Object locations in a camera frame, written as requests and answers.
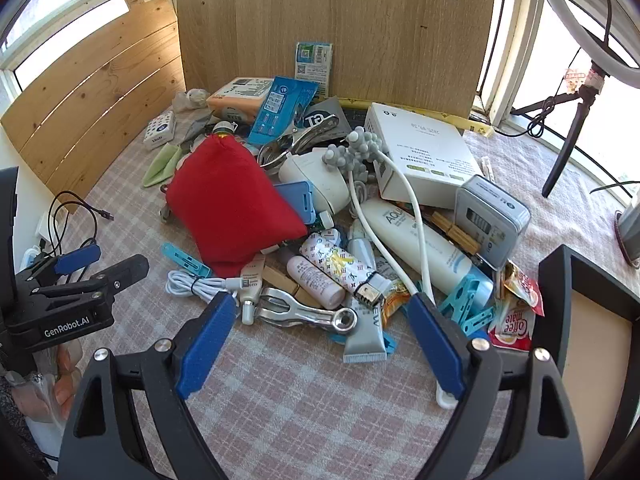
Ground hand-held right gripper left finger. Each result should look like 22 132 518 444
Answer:
57 292 238 480

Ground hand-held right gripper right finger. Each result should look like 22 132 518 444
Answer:
407 292 586 480

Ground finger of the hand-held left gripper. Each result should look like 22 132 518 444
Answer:
17 245 102 286
30 255 150 306

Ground yellow orange sachet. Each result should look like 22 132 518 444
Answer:
382 280 413 328

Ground white cable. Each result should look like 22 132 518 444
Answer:
165 269 241 306

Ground grey cosmetic tube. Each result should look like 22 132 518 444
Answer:
342 220 388 365

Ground small white cream tube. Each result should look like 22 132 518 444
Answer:
240 255 266 325

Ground red cloth pouch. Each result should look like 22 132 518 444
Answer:
165 136 308 278

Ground black tray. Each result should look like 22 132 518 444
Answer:
537 245 640 461

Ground small white bottle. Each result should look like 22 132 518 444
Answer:
286 256 346 310

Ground white patterned tube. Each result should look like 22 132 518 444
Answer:
299 242 391 311

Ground clear packet with blue bottle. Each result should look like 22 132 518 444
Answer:
315 209 351 253

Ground blue plastic phone stand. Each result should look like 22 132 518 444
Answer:
272 180 317 225

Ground white massager grey balls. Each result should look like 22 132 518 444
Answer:
322 127 458 408

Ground person's left forearm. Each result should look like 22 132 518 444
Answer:
0 372 56 478

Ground plaid cloth covered desktop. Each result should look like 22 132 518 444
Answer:
75 105 640 480

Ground person's left hand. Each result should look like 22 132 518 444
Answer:
10 342 83 421

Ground red white creamer packet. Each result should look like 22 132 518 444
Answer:
487 300 538 352

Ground silver metal nutcracker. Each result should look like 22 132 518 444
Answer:
255 287 358 333

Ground green cloth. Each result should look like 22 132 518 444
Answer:
143 142 188 188

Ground white sunscreen bottle blue cap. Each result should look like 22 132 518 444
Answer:
359 197 493 311

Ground grey metal tin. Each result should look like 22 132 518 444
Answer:
454 175 531 271

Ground white dotted tissue pack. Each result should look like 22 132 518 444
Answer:
143 111 177 151

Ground wooden slat panel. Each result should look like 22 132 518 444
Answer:
0 0 186 216

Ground crumpled white bag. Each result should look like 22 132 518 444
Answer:
172 87 212 113

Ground white cardboard box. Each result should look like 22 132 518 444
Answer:
364 102 483 209

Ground white round plastic holder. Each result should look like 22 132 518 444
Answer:
278 152 351 212

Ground peach box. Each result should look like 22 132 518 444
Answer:
206 77 273 123

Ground silver metal clip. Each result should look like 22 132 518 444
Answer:
257 121 341 177

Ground yellow patterned strip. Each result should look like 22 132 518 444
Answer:
340 95 496 138

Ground blue blister pack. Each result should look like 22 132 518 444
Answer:
248 77 317 147

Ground black tripod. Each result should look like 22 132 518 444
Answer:
510 67 608 200

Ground black packet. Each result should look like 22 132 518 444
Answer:
300 97 356 138

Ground blue white paper card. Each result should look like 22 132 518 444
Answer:
294 42 333 97

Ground red paper tag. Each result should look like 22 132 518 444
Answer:
564 66 588 95

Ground large wooden board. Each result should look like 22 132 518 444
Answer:
176 0 496 117

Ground ring light black cable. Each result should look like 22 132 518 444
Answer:
500 92 558 137

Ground white ring light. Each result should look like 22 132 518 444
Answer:
530 0 640 70

